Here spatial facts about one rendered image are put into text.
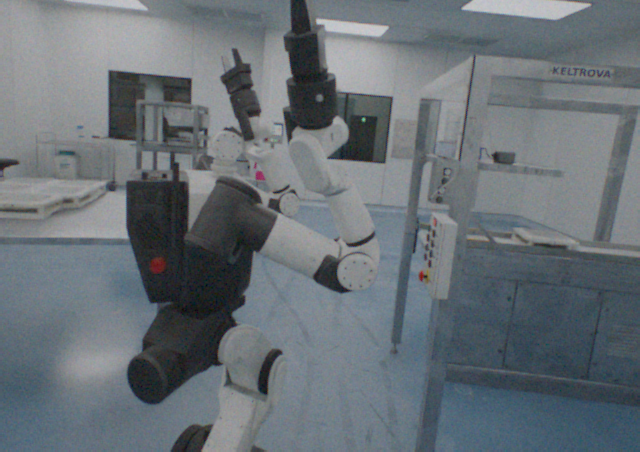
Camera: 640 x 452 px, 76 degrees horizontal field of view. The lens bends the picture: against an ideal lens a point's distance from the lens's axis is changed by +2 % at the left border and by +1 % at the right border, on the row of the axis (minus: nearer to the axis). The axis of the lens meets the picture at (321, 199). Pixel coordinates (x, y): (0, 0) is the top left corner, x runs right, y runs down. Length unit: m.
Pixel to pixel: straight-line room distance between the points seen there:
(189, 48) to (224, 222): 6.68
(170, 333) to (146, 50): 6.75
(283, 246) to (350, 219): 0.14
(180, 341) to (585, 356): 2.25
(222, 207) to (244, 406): 0.82
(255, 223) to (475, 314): 1.84
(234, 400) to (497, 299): 1.53
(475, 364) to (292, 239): 1.94
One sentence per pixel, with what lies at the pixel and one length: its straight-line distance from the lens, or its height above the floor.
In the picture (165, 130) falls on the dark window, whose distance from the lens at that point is 7.41.
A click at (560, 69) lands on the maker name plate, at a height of 1.60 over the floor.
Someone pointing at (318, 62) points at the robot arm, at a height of 1.45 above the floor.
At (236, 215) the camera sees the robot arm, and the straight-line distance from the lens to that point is 0.78.
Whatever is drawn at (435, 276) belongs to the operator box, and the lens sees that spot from 1.40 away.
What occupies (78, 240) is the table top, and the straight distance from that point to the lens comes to 1.98.
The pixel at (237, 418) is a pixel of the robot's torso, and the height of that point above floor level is 0.44.
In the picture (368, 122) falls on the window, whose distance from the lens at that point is 7.20.
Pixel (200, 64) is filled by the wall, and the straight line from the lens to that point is 7.31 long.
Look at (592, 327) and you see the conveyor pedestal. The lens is 2.71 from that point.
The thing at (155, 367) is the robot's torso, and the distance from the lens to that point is 0.99.
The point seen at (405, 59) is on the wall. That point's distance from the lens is 7.42.
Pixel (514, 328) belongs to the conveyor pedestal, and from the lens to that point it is 2.55.
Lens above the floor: 1.35
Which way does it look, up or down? 10 degrees down
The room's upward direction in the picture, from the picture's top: 5 degrees clockwise
